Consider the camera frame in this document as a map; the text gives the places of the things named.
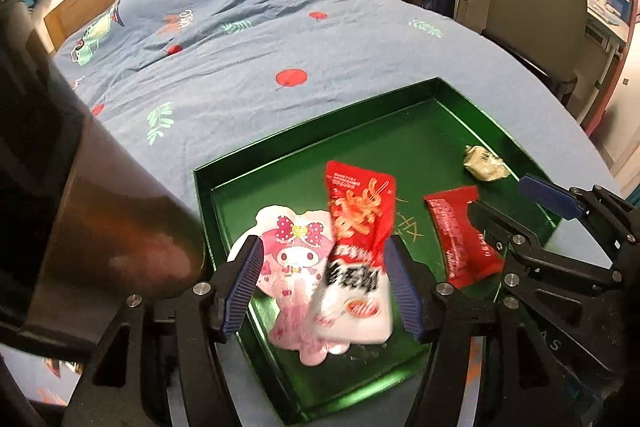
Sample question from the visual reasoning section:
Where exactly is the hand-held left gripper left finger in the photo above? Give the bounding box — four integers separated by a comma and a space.
62, 237, 265, 427

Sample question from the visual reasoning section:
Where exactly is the dark red snack packet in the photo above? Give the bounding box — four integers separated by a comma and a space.
424, 186, 506, 290

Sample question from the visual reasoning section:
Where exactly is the pink cartoon snack packet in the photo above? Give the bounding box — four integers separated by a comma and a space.
227, 205, 351, 367

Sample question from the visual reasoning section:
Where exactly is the red white snack pouch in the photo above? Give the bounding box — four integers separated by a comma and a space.
305, 160, 397, 344

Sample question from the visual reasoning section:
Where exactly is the cream candy packet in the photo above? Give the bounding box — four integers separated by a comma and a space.
462, 145, 511, 182

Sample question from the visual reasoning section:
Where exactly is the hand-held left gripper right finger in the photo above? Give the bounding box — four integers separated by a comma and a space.
382, 237, 596, 427

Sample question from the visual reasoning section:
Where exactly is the black brown bin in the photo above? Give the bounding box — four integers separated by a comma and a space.
0, 0, 208, 348

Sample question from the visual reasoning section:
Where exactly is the green tray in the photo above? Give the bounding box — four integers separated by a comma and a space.
192, 77, 563, 425

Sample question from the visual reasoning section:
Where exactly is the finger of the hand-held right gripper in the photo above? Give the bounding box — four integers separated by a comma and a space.
467, 199, 623, 295
518, 174, 640, 253

